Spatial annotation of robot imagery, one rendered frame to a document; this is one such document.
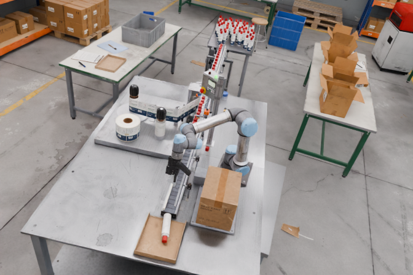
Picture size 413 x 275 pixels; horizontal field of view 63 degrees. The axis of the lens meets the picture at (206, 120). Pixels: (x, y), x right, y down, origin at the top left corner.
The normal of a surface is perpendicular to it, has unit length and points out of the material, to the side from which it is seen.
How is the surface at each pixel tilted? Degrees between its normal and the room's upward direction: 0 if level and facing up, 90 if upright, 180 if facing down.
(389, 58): 90
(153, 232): 0
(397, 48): 90
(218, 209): 90
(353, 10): 90
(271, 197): 0
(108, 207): 0
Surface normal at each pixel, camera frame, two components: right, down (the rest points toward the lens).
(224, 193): 0.14, -0.79
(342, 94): -0.23, 0.68
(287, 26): -0.33, 0.52
